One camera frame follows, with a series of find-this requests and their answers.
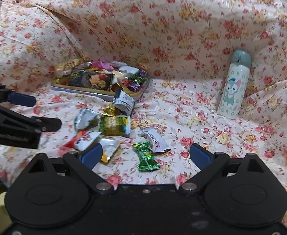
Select red white snack packet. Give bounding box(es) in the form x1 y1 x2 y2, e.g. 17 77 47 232
65 131 100 151

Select green garlic peas packet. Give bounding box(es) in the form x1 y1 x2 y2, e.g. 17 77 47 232
99 115 131 137

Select white hawthorn snack packet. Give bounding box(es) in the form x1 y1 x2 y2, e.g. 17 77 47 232
139 127 170 154

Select gold foil candy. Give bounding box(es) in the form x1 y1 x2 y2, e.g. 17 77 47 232
102 103 115 117

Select tin tray full of snacks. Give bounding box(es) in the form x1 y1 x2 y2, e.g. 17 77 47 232
51 61 150 101

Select yellow white snack packet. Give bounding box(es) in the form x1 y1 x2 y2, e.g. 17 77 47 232
95 137 120 164

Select silver green snack packet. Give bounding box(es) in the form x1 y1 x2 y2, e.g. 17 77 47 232
74 108 100 131

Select black biscuit packet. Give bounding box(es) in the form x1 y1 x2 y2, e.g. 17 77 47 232
67 68 115 91

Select shiny green candy packet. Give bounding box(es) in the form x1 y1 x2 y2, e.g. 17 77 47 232
132 142 160 172

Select white cartoon cat water bottle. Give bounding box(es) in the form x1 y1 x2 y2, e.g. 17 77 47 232
217 50 252 118

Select black white snack packet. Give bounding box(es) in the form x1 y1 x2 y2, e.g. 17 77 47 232
113 89 135 116

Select purple candy in tray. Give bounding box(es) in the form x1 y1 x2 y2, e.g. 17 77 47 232
122 70 149 92

